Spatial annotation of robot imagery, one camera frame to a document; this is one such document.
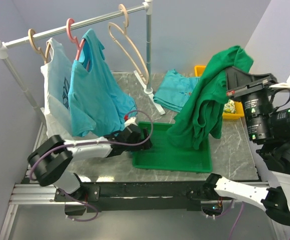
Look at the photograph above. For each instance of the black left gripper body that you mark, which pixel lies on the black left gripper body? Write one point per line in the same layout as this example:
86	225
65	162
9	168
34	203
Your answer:
144	147

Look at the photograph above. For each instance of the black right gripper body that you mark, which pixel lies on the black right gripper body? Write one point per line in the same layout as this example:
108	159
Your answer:
252	84

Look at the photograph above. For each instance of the green plastic tray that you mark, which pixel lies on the green plastic tray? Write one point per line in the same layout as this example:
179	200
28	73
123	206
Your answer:
164	156

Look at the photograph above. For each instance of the green t shirt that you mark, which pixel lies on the green t shirt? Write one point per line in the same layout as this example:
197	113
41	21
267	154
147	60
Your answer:
201	115

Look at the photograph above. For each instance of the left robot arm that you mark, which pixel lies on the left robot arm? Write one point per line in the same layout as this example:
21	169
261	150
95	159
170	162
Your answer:
50	161

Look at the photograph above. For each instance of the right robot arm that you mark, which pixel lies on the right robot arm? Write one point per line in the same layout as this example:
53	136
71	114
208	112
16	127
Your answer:
269	127

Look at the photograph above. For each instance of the light blue t shirt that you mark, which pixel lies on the light blue t shirt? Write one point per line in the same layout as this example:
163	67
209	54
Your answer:
97	104

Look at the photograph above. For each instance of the folded teal shirt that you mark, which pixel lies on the folded teal shirt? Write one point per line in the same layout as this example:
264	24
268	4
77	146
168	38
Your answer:
175	90

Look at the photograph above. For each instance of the white t shirt blue print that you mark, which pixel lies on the white t shirt blue print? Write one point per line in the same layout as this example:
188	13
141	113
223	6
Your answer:
57	75

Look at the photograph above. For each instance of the pink plastic hanger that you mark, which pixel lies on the pink plastic hanger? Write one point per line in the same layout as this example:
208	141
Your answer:
73	39

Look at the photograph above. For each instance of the lemon print folded cloth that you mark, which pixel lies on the lemon print folded cloth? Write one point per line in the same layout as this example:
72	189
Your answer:
233	107

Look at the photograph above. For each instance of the yellow plastic bin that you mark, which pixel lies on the yellow plastic bin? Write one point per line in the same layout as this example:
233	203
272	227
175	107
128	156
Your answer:
198	73

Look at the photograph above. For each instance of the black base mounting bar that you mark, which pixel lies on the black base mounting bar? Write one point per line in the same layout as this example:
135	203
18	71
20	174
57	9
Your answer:
133	196

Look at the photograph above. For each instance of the white metal clothes rack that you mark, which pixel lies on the white metal clothes rack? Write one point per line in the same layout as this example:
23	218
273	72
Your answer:
145	81

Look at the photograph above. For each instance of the aluminium frame rail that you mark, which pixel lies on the aluminium frame rail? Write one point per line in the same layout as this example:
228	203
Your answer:
34	215

